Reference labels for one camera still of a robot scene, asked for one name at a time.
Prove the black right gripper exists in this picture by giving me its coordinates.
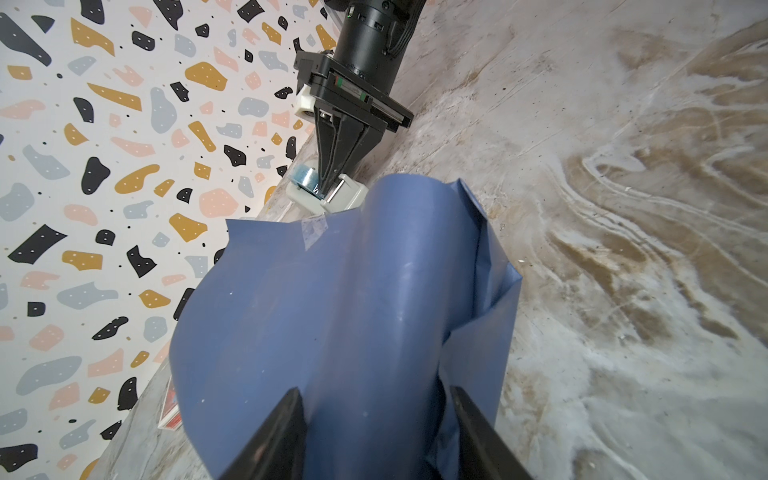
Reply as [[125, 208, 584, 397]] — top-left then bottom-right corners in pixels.
[[294, 51, 414, 197]]

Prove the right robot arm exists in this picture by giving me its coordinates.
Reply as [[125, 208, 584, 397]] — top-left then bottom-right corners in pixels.
[[294, 0, 425, 200]]

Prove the grey tape dispenser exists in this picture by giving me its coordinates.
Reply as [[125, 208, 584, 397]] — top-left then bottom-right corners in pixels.
[[284, 165, 370, 215]]

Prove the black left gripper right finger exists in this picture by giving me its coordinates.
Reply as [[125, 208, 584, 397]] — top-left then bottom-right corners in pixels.
[[450, 386, 533, 480]]

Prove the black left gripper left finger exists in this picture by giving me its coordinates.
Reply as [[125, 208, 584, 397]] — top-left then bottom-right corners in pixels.
[[220, 387, 307, 480]]

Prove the blue wrapping paper sheet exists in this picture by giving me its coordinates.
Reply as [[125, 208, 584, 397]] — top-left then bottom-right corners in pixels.
[[169, 174, 522, 479]]

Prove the red playing card box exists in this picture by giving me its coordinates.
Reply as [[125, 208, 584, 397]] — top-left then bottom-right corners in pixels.
[[158, 379, 182, 431]]

